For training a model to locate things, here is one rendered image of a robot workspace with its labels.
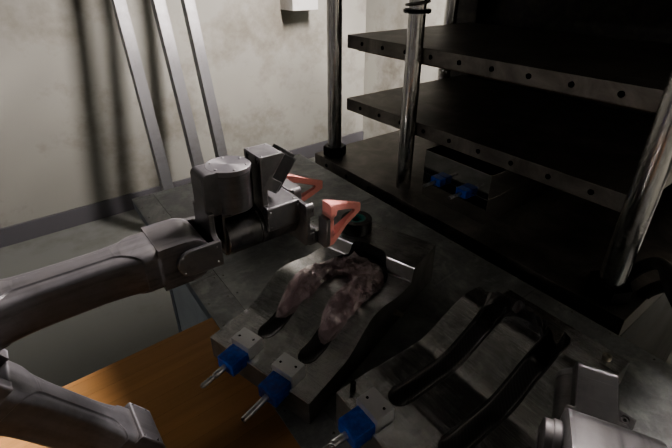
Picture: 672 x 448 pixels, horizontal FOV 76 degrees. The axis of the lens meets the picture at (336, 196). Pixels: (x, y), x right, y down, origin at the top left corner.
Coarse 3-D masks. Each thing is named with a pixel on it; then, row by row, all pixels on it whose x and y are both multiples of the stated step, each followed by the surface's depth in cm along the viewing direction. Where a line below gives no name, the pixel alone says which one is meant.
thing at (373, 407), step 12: (360, 396) 68; (372, 396) 68; (360, 408) 68; (372, 408) 66; (384, 408) 67; (348, 420) 66; (360, 420) 66; (372, 420) 66; (384, 420) 66; (348, 432) 64; (360, 432) 64; (372, 432) 66; (336, 444) 64; (360, 444) 65
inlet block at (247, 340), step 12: (240, 336) 84; (252, 336) 84; (228, 348) 83; (240, 348) 83; (252, 348) 82; (228, 360) 80; (240, 360) 81; (216, 372) 79; (228, 372) 81; (204, 384) 77
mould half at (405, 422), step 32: (480, 288) 89; (448, 320) 84; (512, 320) 80; (416, 352) 80; (480, 352) 78; (512, 352) 76; (576, 352) 74; (608, 352) 83; (384, 384) 73; (448, 384) 74; (480, 384) 74; (544, 384) 70; (416, 416) 68; (448, 416) 68; (512, 416) 69; (544, 416) 68
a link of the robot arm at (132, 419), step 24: (0, 360) 48; (0, 384) 44; (24, 384) 47; (48, 384) 51; (0, 408) 44; (24, 408) 46; (48, 408) 49; (72, 408) 51; (96, 408) 55; (120, 408) 60; (144, 408) 64; (0, 432) 46; (24, 432) 48; (48, 432) 50; (72, 432) 52; (96, 432) 54; (120, 432) 56; (144, 432) 59
